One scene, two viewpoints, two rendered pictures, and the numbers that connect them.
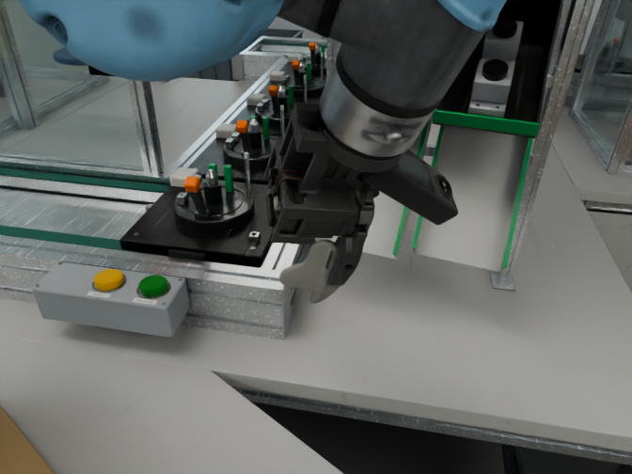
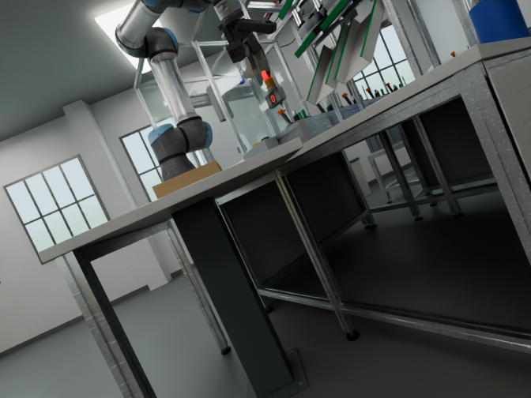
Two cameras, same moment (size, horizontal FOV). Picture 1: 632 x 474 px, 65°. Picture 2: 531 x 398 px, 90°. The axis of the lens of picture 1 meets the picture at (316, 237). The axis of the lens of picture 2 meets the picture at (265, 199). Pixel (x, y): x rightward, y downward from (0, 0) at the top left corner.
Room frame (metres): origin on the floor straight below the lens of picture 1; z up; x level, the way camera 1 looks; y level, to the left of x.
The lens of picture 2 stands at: (-0.32, -0.55, 0.78)
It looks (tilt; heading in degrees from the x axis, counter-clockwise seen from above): 3 degrees down; 47
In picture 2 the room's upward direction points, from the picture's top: 24 degrees counter-clockwise
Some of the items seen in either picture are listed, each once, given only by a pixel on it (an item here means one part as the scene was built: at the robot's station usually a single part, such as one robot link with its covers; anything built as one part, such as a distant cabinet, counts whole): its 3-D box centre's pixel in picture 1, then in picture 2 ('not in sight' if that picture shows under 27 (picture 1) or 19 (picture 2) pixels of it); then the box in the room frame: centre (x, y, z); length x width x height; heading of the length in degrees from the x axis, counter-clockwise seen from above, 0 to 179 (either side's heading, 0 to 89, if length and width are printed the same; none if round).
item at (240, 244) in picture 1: (215, 215); not in sight; (0.77, 0.18, 0.96); 0.24 x 0.24 x 0.02; 80
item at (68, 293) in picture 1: (113, 297); (260, 152); (0.58, 0.30, 0.93); 0.21 x 0.07 x 0.06; 80
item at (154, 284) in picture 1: (153, 288); not in sight; (0.56, 0.23, 0.96); 0.04 x 0.04 x 0.02
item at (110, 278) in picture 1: (109, 281); not in sight; (0.58, 0.30, 0.96); 0.04 x 0.04 x 0.02
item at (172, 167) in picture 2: not in sight; (177, 169); (0.24, 0.45, 0.99); 0.15 x 0.15 x 0.10
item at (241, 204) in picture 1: (214, 206); not in sight; (0.77, 0.18, 0.98); 0.14 x 0.14 x 0.02
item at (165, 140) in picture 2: not in sight; (167, 142); (0.24, 0.45, 1.11); 0.13 x 0.12 x 0.14; 173
